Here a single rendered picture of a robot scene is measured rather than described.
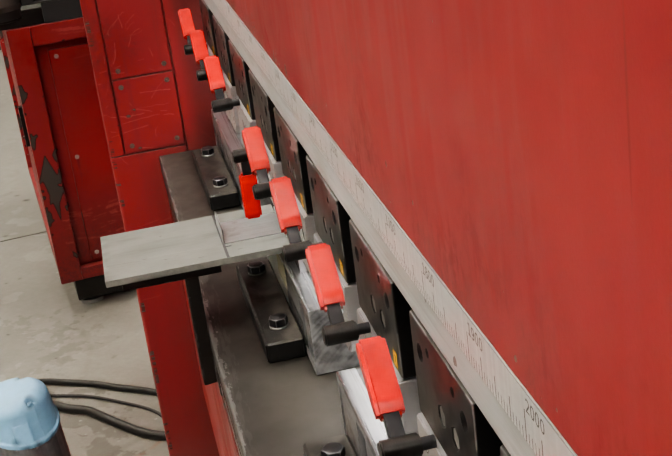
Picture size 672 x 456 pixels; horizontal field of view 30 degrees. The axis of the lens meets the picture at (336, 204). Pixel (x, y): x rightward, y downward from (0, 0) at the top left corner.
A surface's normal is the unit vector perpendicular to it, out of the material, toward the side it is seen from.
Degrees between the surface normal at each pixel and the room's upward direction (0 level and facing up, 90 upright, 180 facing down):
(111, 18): 90
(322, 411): 0
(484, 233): 90
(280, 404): 0
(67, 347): 0
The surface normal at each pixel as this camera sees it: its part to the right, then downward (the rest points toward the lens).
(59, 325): -0.12, -0.93
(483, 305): -0.97, 0.18
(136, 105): 0.22, 0.32
